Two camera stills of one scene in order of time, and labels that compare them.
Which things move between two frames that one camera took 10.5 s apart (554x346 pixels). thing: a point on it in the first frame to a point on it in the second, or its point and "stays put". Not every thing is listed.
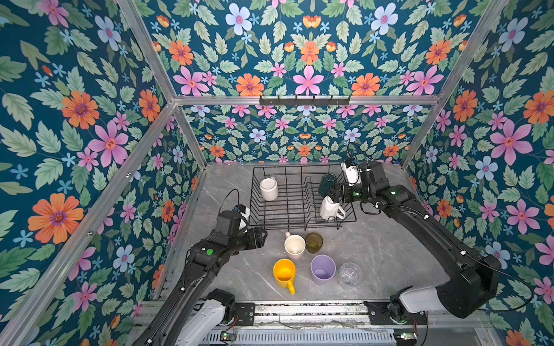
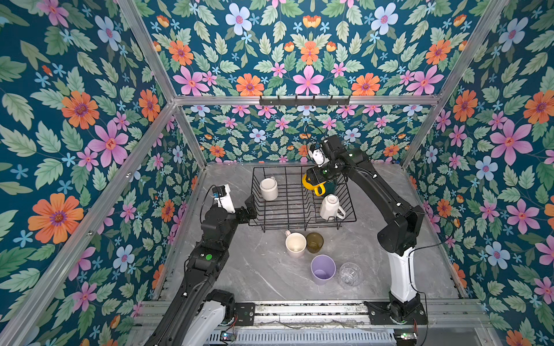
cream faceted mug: [330, 210] stays put
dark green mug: [327, 182] stays put
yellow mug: [284, 270] to [319, 188]
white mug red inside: [269, 188] stays put
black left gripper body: [251, 239] to [242, 218]
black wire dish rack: [295, 198] stays put
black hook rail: [304, 101] stays put
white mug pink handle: [294, 245] stays put
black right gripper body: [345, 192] to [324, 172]
